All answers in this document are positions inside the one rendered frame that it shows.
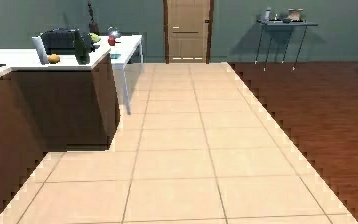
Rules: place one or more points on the yellow round fruit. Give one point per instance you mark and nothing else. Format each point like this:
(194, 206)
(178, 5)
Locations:
(53, 58)

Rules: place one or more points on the light wooden room door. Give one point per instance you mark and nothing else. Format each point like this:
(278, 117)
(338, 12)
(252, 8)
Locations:
(187, 31)

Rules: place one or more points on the dark small bowl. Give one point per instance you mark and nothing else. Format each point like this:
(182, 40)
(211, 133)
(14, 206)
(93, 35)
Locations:
(286, 20)

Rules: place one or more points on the white bottle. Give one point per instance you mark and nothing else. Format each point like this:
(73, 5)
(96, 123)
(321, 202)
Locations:
(266, 14)

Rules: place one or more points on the green vegetable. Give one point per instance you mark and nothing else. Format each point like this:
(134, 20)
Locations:
(95, 37)

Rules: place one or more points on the black and white appliance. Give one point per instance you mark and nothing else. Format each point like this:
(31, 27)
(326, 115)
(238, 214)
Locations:
(58, 41)

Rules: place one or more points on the brown kitchen counter white top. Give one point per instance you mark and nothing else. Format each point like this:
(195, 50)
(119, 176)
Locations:
(53, 106)

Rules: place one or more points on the grey side table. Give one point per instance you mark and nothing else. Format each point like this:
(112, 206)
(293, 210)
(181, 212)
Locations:
(287, 24)

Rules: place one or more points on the teal small flat object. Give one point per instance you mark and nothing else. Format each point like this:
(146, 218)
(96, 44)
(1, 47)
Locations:
(115, 56)

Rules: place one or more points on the white table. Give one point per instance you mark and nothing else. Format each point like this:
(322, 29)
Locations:
(127, 46)

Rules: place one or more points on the dark plant vase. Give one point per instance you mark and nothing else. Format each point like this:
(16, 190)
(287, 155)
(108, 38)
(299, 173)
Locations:
(93, 23)

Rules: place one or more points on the dark green bottle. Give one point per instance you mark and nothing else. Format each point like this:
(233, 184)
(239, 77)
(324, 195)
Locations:
(82, 50)

